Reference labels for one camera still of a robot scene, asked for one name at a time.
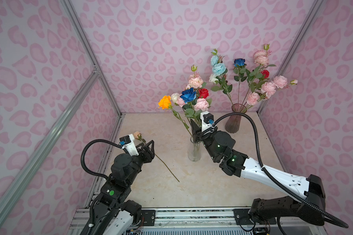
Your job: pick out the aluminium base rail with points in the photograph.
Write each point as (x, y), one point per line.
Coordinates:
(211, 221)

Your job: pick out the red rose stem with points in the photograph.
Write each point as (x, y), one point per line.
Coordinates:
(265, 74)

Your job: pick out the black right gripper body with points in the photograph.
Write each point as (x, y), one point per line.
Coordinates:
(209, 143)

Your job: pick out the pink rose spray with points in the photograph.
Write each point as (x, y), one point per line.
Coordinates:
(195, 81)
(253, 99)

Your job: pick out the aluminium frame profile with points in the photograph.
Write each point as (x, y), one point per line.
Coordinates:
(307, 24)
(43, 65)

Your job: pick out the peach rose stem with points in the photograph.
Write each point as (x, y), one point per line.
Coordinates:
(138, 136)

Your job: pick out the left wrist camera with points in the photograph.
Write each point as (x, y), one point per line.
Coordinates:
(128, 145)

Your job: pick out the pink rose spray stem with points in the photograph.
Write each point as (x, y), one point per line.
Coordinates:
(261, 59)

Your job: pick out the pale pink white flower bunch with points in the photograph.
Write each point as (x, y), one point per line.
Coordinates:
(200, 106)

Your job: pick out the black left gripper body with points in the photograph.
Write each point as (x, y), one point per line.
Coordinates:
(137, 163)

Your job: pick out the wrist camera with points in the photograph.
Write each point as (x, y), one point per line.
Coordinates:
(128, 145)
(207, 120)

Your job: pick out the light blue flower spray stem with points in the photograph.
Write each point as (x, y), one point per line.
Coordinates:
(220, 69)

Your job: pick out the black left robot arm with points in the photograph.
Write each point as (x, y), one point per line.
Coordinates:
(111, 212)

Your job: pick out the purple ribbed glass vase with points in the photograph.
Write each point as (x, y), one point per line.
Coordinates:
(233, 123)

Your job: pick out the white rose stem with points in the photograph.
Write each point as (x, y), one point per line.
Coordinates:
(213, 79)
(175, 97)

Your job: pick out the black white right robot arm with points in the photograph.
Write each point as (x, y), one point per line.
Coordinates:
(305, 196)

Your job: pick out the blue rose stem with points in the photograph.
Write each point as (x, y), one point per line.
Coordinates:
(239, 65)

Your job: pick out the orange rose stem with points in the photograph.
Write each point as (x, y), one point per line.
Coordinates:
(166, 104)

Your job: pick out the aluminium frame profile right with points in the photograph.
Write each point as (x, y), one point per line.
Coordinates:
(307, 24)

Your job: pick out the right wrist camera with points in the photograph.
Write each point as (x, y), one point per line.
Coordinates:
(207, 120)

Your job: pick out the clear glass vase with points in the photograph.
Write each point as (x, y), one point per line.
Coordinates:
(194, 151)

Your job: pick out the aluminium frame profile left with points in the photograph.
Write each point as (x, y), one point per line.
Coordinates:
(43, 65)

